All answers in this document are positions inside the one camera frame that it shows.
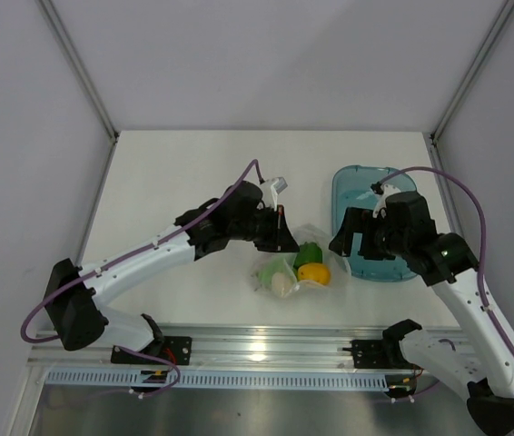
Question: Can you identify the green bell pepper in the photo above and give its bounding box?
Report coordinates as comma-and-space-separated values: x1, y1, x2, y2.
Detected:
293, 242, 323, 270

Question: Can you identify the right aluminium frame post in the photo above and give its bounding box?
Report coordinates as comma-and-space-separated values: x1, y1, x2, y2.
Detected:
430, 0, 514, 146

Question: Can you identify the left aluminium frame post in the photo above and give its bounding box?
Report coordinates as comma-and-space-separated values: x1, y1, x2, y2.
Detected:
36, 0, 118, 142

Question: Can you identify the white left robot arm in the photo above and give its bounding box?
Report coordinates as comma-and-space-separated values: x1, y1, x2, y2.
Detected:
44, 177, 299, 363

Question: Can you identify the white garlic bulb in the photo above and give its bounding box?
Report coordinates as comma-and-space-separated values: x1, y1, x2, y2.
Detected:
271, 272, 294, 298

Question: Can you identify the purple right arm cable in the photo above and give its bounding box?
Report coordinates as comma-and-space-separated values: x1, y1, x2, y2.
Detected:
369, 166, 514, 382

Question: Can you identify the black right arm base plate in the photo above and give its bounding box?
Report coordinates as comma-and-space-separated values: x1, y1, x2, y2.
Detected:
341, 339, 417, 370

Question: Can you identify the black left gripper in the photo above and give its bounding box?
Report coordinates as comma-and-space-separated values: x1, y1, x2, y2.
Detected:
229, 204, 299, 253

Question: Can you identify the teal plastic tray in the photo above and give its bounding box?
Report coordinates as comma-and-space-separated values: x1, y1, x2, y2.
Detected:
331, 165, 417, 282

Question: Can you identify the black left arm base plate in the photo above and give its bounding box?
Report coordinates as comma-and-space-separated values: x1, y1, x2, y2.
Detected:
111, 336, 193, 366

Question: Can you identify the slotted cable duct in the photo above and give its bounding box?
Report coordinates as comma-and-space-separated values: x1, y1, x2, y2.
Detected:
45, 367, 389, 392

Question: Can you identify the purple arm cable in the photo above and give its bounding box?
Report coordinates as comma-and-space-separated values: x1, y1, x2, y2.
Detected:
19, 158, 265, 342
369, 166, 514, 382

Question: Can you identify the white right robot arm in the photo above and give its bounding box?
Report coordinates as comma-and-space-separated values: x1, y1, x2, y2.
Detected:
329, 185, 514, 435

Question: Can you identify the light green gourd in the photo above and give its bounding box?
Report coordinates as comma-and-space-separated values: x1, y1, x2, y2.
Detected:
255, 256, 285, 288

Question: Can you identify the aluminium frame post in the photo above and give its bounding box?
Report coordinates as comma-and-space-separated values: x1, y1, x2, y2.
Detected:
36, 0, 118, 142
430, 0, 514, 146

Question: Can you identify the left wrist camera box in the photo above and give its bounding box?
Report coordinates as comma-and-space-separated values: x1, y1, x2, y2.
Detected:
260, 176, 288, 196

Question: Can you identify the aluminium mounting rail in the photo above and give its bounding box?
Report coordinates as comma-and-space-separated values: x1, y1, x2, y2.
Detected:
27, 324, 485, 367

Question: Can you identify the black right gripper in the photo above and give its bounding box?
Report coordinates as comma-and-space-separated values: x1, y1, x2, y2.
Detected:
328, 207, 410, 261

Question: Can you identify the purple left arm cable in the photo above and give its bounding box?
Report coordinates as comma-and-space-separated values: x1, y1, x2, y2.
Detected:
19, 158, 265, 342

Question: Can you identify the clear zip top bag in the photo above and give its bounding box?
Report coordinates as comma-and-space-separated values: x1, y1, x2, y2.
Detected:
251, 224, 351, 299

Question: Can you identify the yellow lemon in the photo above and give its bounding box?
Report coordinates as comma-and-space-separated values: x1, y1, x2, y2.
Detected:
297, 263, 331, 286

